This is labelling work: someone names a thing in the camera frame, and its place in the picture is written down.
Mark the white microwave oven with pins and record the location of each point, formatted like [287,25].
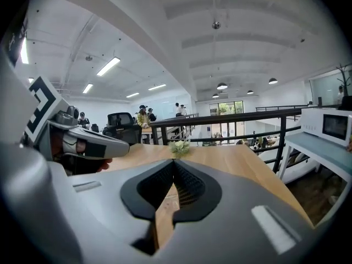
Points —
[324,124]

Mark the small green potted plant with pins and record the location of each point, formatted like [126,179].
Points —
[180,147]

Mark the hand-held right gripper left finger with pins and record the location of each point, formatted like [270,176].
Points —
[104,202]

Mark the black metal railing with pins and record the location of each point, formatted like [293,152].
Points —
[220,118]

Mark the light blue table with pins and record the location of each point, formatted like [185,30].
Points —
[319,150]

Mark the person's left hand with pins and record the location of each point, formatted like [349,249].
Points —
[104,164]

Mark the silver ceiling dome fixture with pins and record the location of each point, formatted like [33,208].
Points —
[88,58]
[216,25]

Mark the wooden table with white legs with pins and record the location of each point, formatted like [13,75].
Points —
[228,161]

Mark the black office chair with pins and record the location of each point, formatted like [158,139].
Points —
[122,126]

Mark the black coat stand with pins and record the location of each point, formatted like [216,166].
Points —
[345,81]

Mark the group of ceiling strip lights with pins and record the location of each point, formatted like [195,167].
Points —
[108,66]

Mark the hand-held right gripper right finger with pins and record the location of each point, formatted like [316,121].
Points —
[233,230]

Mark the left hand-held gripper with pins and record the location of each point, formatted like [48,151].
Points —
[44,106]

